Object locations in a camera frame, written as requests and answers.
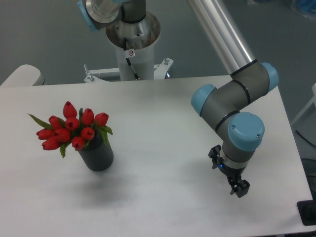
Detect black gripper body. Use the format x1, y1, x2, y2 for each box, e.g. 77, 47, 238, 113
218, 163, 246, 180

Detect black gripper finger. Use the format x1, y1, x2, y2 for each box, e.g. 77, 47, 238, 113
227, 173, 250, 198
208, 145, 221, 169

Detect red tulip bouquet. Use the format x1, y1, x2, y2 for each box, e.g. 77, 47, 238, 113
29, 101, 113, 158

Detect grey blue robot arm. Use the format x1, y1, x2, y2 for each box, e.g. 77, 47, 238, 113
77, 0, 279, 197

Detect dark grey ribbed vase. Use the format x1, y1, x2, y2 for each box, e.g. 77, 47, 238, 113
78, 132, 114, 172

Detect black device at table corner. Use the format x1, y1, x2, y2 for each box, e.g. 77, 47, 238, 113
297, 200, 316, 226

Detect white furniture at right edge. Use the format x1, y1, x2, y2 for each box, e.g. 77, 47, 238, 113
290, 84, 316, 126

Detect white chair armrest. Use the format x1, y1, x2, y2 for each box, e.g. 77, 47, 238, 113
0, 64, 45, 88

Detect black cable on floor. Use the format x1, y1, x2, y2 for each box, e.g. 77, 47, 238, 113
295, 129, 316, 146

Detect white metal base frame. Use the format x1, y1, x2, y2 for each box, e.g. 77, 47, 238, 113
83, 57, 174, 83

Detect black cable on pedestal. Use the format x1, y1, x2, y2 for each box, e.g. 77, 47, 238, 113
122, 37, 141, 81

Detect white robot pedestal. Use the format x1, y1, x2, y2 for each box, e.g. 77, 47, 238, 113
106, 12, 160, 81

